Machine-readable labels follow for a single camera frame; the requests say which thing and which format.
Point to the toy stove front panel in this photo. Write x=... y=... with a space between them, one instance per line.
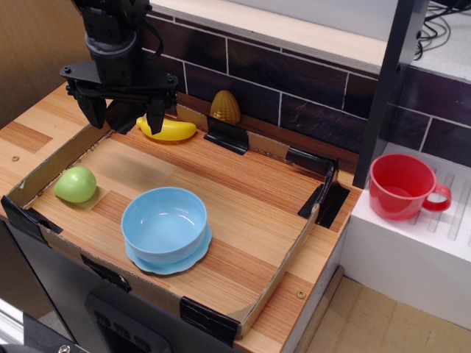
x=121 y=332

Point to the white dish rack sink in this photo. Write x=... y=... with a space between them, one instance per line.
x=423 y=262

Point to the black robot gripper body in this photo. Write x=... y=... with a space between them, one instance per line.
x=120 y=69

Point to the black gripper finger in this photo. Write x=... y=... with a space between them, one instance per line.
x=156 y=110
x=94 y=109

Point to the red plastic cup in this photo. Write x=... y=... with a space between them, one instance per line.
x=400 y=185

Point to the light blue scalloped plate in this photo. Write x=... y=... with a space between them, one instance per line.
x=172 y=268

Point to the green toy pear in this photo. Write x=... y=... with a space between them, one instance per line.
x=76 y=185

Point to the dark grey vertical post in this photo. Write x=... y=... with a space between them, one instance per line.
x=400 y=50

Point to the yellow toy corn cob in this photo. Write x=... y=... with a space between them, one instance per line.
x=225 y=107

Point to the yellow toy banana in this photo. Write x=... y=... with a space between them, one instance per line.
x=171 y=130

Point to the light blue plastic bowl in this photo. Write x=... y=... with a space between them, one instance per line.
x=165 y=225

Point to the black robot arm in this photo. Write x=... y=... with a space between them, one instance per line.
x=119 y=17

